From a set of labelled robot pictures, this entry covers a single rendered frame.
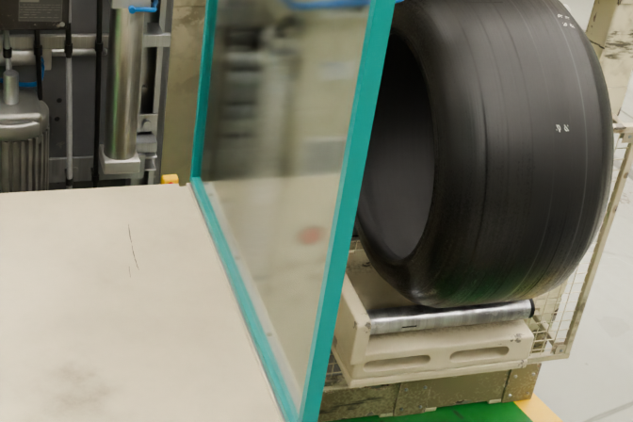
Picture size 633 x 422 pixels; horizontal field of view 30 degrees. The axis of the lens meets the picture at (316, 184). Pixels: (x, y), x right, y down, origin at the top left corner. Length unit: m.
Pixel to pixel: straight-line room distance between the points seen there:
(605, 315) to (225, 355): 2.54
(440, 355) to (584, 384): 1.44
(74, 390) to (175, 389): 0.11
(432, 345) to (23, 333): 0.92
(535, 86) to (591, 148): 0.14
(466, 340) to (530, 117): 0.50
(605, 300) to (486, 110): 2.15
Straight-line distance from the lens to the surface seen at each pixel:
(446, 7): 1.96
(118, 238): 1.62
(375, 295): 2.35
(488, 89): 1.86
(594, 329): 3.80
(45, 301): 1.51
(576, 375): 3.60
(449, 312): 2.16
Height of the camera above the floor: 2.21
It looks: 32 degrees down
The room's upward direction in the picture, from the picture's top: 9 degrees clockwise
